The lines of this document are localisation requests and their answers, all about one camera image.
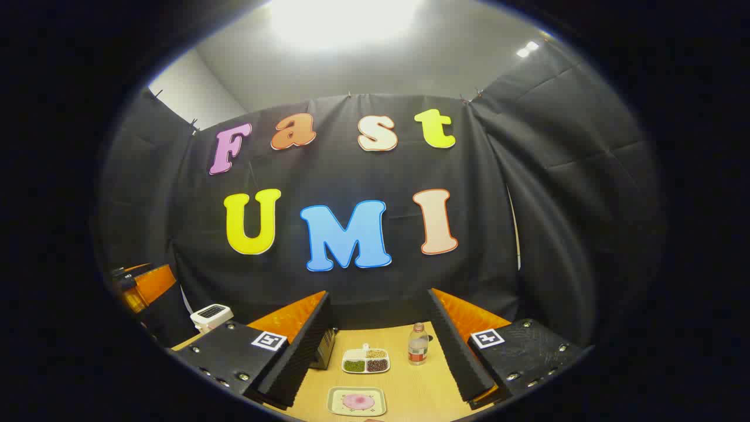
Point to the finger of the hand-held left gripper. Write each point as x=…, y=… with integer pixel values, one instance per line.
x=153, y=284

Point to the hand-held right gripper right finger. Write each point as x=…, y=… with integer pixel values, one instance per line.
x=460, y=357

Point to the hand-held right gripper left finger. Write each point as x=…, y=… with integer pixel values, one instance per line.
x=299, y=363

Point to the black electric oven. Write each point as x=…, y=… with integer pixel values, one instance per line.
x=324, y=351

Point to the square cream plate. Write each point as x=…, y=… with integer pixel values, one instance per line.
x=337, y=404

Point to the round pink food slice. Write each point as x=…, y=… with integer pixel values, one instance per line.
x=358, y=401

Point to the clear plastic water bottle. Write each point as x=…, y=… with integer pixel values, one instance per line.
x=418, y=349

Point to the white toaster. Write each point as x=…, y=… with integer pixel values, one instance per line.
x=211, y=316

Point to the divided white tray of beans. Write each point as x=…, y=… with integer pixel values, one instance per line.
x=366, y=360

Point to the black backdrop cloth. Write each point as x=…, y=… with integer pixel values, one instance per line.
x=351, y=176

